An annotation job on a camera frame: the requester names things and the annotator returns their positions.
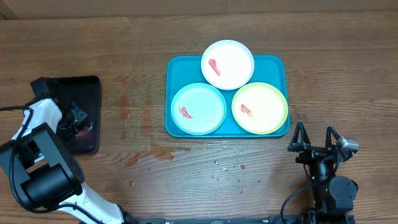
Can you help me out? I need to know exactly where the white plate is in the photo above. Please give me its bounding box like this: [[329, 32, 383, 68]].
[[201, 40, 254, 90]]

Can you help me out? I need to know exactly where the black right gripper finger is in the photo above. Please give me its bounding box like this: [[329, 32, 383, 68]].
[[287, 121, 311, 152], [325, 125, 340, 149]]

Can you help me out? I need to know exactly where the yellow green plate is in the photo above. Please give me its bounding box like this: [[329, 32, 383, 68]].
[[231, 82, 289, 135]]

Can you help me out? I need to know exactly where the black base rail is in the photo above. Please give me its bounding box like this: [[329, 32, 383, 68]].
[[132, 215, 356, 224]]

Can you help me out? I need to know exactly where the black rectangular tray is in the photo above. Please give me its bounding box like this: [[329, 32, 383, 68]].
[[55, 75, 102, 154]]

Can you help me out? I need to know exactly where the light blue plate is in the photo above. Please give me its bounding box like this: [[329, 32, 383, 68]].
[[170, 83, 227, 136]]

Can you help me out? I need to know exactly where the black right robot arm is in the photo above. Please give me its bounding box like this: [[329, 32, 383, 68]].
[[280, 121, 359, 224]]

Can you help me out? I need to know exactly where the teal plastic tray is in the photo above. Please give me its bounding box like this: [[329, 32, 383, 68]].
[[165, 55, 289, 138]]

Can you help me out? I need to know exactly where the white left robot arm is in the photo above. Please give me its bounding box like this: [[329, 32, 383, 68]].
[[1, 98, 125, 223]]

